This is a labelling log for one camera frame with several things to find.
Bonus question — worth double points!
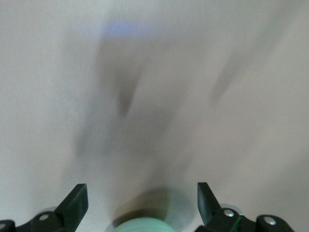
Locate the light green bowl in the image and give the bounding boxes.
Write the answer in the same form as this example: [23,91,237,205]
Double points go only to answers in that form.
[112,215,176,232]

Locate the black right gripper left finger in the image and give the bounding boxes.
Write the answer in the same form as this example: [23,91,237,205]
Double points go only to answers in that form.
[0,183,89,232]

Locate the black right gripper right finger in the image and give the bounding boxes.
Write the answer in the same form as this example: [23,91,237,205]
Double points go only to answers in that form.
[195,181,293,232]

